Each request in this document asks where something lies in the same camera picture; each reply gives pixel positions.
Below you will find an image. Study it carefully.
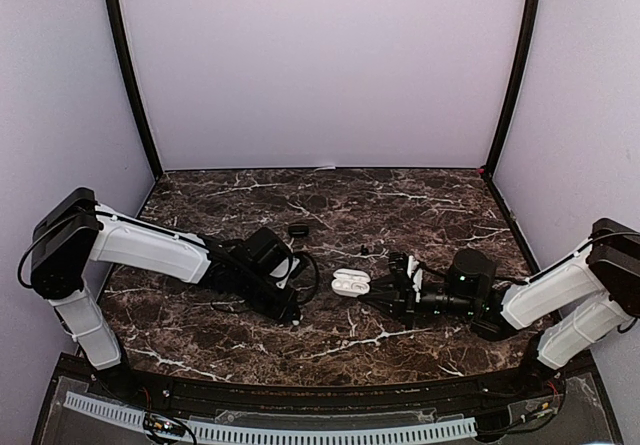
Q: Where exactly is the black charging case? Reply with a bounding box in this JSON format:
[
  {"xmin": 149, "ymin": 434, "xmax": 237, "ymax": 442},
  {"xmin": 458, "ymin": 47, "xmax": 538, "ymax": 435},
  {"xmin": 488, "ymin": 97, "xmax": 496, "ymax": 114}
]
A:
[{"xmin": 287, "ymin": 222, "xmax": 310, "ymax": 238}]

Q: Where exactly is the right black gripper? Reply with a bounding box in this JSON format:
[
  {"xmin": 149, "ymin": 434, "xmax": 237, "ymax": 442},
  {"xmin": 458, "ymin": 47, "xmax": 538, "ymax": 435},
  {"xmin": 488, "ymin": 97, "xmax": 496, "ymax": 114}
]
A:
[{"xmin": 359, "ymin": 273, "xmax": 479, "ymax": 330}]

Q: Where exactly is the left black frame post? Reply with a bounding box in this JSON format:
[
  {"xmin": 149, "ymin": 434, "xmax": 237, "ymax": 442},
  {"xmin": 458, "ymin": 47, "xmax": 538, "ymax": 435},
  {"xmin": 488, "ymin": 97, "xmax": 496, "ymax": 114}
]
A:
[{"xmin": 104, "ymin": 0, "xmax": 164, "ymax": 180}]

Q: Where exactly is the right black frame post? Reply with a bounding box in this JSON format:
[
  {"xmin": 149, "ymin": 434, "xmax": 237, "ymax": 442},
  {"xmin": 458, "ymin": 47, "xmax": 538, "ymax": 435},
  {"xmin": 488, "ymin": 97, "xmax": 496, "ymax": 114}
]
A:
[{"xmin": 483, "ymin": 0, "xmax": 540, "ymax": 181}]

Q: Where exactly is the black front rail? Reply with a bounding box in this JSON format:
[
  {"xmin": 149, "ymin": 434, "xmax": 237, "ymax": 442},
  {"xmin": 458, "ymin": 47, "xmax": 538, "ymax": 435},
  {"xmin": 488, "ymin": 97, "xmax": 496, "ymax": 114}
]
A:
[{"xmin": 133, "ymin": 370, "xmax": 522, "ymax": 413}]

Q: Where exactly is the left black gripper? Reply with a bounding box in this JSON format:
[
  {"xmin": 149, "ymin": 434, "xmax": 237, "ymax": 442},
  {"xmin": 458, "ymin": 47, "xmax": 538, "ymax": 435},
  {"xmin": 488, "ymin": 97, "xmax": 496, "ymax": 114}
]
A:
[{"xmin": 236, "ymin": 268, "xmax": 301, "ymax": 323}]

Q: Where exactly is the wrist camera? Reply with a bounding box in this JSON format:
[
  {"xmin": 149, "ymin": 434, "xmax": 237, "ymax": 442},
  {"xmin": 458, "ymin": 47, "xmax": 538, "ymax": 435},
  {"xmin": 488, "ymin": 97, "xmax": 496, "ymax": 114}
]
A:
[
  {"xmin": 388, "ymin": 252, "xmax": 424, "ymax": 292},
  {"xmin": 270, "ymin": 253, "xmax": 308, "ymax": 289}
]

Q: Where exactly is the black frame post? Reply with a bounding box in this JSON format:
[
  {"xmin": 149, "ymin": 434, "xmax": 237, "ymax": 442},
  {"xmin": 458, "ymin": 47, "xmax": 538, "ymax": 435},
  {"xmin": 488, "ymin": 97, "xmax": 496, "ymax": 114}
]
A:
[
  {"xmin": 483, "ymin": 0, "xmax": 540, "ymax": 181},
  {"xmin": 104, "ymin": 0, "xmax": 164, "ymax": 180}
]

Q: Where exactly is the white slotted cable duct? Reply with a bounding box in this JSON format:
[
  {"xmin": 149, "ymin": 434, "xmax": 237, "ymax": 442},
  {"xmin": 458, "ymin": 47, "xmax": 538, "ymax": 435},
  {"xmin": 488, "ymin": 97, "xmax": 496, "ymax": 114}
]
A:
[{"xmin": 63, "ymin": 391, "xmax": 477, "ymax": 444}]

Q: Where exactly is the white earbud charging case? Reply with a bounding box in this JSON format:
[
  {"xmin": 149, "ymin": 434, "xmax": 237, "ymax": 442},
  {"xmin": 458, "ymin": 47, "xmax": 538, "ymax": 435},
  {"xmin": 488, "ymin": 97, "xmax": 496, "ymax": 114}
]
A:
[{"xmin": 331, "ymin": 268, "xmax": 371, "ymax": 298}]

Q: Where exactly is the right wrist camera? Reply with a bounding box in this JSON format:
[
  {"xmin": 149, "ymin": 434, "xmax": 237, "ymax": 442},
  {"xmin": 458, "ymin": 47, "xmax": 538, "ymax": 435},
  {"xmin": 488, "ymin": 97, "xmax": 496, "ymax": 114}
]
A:
[{"xmin": 388, "ymin": 252, "xmax": 424, "ymax": 292}]

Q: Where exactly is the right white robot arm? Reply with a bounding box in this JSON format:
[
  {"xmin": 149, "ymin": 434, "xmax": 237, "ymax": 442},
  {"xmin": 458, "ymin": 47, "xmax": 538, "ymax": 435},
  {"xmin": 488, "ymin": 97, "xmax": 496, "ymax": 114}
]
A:
[{"xmin": 359, "ymin": 218, "xmax": 639, "ymax": 399}]

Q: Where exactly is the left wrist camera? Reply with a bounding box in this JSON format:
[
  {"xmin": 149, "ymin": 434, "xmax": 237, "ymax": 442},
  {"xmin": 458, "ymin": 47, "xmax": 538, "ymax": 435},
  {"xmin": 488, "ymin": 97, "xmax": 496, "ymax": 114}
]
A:
[{"xmin": 270, "ymin": 253, "xmax": 308, "ymax": 289}]

